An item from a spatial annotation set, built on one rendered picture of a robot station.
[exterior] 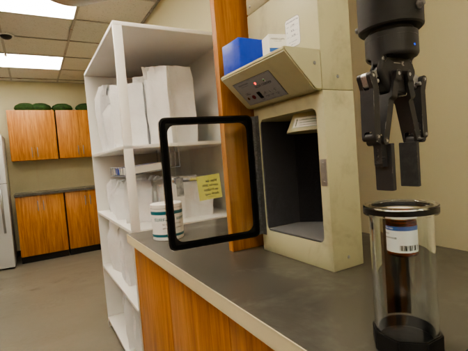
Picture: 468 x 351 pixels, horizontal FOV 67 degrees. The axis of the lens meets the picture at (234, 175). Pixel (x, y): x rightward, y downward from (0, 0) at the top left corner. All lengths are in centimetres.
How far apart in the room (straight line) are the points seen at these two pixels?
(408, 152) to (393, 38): 17
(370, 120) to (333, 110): 42
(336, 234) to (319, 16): 55
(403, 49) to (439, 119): 69
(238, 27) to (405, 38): 79
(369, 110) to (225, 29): 80
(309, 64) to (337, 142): 21
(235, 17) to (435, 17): 62
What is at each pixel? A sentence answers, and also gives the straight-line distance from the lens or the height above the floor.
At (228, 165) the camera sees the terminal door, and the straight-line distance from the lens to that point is 112.
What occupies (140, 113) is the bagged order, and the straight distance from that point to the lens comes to 214.
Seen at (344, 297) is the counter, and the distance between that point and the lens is 84.
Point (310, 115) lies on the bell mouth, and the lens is 103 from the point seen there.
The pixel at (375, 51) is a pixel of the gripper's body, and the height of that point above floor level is 140.
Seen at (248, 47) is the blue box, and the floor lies 157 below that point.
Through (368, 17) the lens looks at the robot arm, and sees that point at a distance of 59.
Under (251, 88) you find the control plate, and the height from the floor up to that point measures 145.
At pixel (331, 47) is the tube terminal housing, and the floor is 152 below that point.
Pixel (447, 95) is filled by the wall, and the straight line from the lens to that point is 124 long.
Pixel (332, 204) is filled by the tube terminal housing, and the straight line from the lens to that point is 95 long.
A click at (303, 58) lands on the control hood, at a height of 148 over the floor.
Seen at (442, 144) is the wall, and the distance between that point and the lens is 125.
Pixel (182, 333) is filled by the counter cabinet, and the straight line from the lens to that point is 130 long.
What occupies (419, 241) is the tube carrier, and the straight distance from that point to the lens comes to 58.
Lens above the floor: 126
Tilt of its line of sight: 3 degrees down
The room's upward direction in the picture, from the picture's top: 4 degrees counter-clockwise
